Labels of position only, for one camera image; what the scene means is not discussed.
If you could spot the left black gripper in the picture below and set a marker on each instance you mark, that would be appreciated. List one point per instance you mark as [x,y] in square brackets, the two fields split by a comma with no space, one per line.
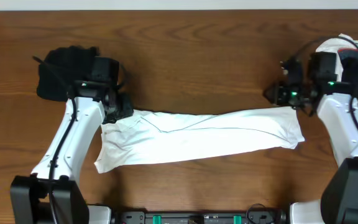
[119,109]

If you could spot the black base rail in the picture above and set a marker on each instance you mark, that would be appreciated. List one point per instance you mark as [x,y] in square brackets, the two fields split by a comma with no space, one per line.
[254,216]

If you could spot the white robot print t-shirt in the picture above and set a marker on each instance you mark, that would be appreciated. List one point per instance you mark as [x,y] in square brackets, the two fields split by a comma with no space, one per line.
[156,137]

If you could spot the folded black cloth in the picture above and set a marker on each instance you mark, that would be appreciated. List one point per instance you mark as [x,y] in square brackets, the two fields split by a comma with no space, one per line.
[61,68]

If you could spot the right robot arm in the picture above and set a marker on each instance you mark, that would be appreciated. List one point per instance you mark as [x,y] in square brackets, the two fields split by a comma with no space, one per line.
[339,201]

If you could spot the plain white t-shirt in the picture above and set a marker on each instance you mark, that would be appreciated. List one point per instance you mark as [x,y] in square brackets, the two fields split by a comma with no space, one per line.
[334,45]

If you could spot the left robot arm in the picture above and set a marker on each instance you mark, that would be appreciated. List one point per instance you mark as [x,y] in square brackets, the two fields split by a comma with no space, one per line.
[51,193]

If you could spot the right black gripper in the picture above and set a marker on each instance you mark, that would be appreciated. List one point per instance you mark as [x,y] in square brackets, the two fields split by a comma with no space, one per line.
[276,96]

